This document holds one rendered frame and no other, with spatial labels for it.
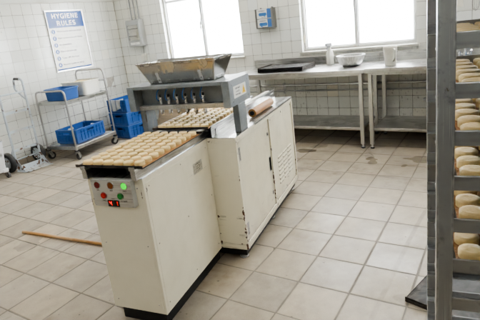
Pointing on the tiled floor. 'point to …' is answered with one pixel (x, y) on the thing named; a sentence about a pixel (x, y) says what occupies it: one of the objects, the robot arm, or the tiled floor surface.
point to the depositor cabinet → (253, 174)
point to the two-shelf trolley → (71, 121)
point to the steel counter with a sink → (371, 66)
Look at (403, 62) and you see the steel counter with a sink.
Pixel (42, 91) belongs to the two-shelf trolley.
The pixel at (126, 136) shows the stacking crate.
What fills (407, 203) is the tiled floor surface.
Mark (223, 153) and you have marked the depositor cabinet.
